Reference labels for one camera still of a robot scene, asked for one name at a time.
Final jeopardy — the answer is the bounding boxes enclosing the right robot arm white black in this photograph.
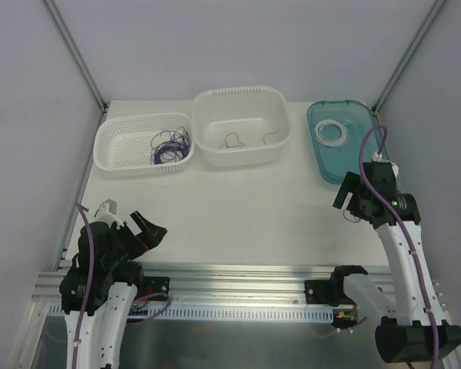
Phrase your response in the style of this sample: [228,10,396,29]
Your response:
[329,161,461,367]

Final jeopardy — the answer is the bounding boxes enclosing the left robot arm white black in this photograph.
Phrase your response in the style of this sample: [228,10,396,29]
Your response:
[59,207,172,368]

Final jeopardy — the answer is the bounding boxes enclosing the teal transparent plastic tray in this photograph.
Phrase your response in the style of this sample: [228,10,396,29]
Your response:
[307,100,377,185]

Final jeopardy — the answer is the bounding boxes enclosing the white perforated basket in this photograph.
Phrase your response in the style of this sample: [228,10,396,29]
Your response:
[93,112,195,177]

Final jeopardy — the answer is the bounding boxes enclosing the white plastic tub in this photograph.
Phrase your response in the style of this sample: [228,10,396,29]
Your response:
[191,85,294,168]

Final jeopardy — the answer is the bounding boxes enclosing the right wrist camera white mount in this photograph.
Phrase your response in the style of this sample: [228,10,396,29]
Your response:
[372,151,400,178]

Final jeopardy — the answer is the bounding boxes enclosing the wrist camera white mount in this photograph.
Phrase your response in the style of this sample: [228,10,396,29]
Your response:
[94,199,125,230]
[372,151,400,178]

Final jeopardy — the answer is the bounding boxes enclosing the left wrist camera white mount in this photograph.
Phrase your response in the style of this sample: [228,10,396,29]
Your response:
[94,199,125,230]

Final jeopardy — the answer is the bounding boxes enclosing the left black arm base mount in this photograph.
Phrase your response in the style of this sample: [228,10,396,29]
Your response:
[144,276,171,302]

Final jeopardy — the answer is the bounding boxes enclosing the aluminium mounting rail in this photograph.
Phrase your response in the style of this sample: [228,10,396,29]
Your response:
[32,261,395,308]

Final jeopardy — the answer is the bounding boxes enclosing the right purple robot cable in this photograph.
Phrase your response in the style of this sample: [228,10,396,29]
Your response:
[307,125,445,369]

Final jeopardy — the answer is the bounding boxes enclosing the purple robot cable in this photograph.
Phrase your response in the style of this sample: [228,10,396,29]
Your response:
[307,125,445,369]
[71,202,174,369]

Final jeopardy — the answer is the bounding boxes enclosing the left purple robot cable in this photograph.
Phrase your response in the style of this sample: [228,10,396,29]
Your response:
[71,202,174,369]

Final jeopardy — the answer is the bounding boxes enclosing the coiled white wire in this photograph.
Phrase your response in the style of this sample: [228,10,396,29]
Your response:
[315,119,350,147]

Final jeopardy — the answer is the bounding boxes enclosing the purple wire bundle in basket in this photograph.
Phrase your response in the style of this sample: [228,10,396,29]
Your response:
[149,125,194,165]

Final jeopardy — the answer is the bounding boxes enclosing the white slotted cable duct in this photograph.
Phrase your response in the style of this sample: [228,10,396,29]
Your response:
[45,303,337,322]

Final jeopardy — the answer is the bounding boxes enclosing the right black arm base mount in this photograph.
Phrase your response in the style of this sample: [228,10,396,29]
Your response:
[304,279,342,307]

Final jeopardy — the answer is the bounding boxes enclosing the right aluminium frame post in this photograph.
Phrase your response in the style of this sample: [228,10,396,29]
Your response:
[371,0,447,117]

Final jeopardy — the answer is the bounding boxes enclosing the aluminium frame post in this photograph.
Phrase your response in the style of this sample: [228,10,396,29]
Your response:
[40,0,108,112]
[371,0,447,117]

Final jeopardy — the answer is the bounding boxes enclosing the left aluminium frame post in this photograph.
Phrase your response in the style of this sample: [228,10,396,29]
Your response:
[40,0,108,112]

